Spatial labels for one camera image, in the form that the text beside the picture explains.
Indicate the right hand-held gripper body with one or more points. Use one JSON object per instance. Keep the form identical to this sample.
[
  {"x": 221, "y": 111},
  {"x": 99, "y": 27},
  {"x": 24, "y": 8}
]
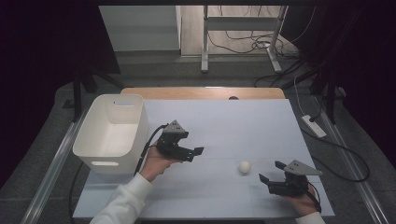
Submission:
[{"x": 292, "y": 185}]

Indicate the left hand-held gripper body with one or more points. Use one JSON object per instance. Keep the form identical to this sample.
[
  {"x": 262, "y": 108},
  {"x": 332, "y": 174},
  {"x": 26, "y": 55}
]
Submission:
[{"x": 171, "y": 144}]

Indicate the cream white ball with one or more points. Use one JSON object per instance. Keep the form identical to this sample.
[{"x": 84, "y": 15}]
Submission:
[{"x": 245, "y": 167}]

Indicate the white plastic storage bin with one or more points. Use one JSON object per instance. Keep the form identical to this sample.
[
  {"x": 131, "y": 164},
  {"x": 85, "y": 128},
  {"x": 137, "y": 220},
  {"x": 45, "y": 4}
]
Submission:
[{"x": 93, "y": 137}]

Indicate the person's right hand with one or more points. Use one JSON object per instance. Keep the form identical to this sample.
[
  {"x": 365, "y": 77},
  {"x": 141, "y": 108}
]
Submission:
[{"x": 303, "y": 203}]

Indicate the person's left hand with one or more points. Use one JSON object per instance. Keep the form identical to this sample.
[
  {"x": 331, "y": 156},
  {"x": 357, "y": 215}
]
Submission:
[{"x": 154, "y": 165}]

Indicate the white table cover board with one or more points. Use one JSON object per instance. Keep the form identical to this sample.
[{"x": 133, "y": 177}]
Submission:
[{"x": 224, "y": 130}]

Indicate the white power strip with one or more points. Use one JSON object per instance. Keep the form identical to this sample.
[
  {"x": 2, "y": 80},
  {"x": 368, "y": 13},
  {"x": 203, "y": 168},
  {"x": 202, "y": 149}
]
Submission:
[{"x": 313, "y": 126}]

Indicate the wooden table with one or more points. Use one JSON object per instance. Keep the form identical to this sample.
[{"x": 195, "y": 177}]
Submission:
[{"x": 202, "y": 93}]

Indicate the black tripod stand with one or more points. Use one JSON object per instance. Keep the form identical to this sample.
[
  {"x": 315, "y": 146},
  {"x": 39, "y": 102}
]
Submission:
[
  {"x": 77, "y": 93},
  {"x": 330, "y": 96}
]

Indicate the white metal stand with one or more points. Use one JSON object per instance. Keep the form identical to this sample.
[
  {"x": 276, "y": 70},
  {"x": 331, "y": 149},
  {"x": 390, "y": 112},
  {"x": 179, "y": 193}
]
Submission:
[{"x": 205, "y": 37}]

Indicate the white cabinet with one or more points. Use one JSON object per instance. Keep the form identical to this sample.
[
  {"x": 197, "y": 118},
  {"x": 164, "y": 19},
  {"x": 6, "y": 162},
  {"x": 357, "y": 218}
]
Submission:
[{"x": 140, "y": 28}]

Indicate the dark curtain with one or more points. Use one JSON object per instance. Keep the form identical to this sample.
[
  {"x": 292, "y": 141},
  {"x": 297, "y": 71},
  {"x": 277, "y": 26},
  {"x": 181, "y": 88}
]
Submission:
[
  {"x": 37, "y": 62},
  {"x": 367, "y": 62}
]

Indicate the aluminium floor rail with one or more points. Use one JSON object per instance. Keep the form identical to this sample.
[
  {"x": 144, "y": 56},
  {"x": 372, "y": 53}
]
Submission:
[
  {"x": 358, "y": 174},
  {"x": 53, "y": 174}
]

